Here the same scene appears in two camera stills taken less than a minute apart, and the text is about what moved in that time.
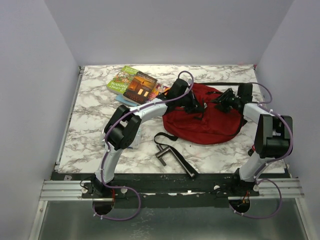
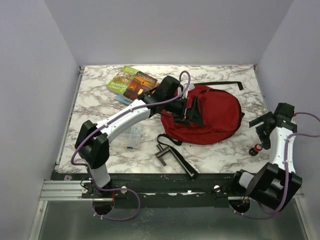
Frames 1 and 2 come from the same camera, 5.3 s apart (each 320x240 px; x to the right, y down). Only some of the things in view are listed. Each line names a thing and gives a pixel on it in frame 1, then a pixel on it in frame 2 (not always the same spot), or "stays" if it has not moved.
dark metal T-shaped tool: [159, 154] stays
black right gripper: [227, 93] -> [265, 139]
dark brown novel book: [140, 88] stays
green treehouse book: [120, 82] stays
